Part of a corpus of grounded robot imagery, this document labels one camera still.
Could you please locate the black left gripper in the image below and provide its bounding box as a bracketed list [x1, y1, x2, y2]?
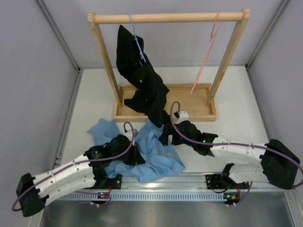
[112, 142, 145, 166]

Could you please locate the light blue shirt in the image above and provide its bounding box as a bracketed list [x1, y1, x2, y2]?
[87, 118, 185, 182]

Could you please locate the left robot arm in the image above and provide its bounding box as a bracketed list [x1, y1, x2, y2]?
[16, 134, 145, 218]

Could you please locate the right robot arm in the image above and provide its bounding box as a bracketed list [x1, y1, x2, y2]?
[159, 121, 300, 190]

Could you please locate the black shirt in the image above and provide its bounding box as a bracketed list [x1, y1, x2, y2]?
[116, 25, 169, 128]

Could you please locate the blue plastic hanger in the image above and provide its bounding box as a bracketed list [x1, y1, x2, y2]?
[127, 13, 146, 66]

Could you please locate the pink plastic hanger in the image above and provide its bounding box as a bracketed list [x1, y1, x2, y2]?
[190, 12, 220, 95]

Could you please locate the wooden clothes rack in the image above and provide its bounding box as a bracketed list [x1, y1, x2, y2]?
[87, 8, 250, 122]

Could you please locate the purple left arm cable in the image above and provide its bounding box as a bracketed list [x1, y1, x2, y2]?
[11, 122, 137, 211]

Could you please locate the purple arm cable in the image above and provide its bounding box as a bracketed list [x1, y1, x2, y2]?
[170, 101, 303, 189]
[11, 122, 137, 211]

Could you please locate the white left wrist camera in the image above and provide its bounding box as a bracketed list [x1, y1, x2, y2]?
[124, 129, 138, 141]

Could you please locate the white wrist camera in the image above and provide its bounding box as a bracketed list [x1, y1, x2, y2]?
[174, 111, 189, 124]
[124, 129, 138, 141]

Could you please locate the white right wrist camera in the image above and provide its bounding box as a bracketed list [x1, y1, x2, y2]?
[174, 111, 189, 124]

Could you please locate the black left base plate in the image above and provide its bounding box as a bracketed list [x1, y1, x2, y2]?
[92, 175, 122, 190]

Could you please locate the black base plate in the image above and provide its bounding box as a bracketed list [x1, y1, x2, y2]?
[92, 175, 122, 190]
[205, 174, 235, 193]

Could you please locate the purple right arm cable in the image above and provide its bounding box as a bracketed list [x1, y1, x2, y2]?
[170, 101, 303, 189]

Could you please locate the aluminium mounting rail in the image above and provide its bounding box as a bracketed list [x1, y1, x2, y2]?
[54, 172, 294, 191]

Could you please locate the grey slotted cable duct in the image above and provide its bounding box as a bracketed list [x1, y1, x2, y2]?
[60, 192, 236, 202]

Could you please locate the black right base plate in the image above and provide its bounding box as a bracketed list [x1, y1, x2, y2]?
[205, 174, 235, 193]

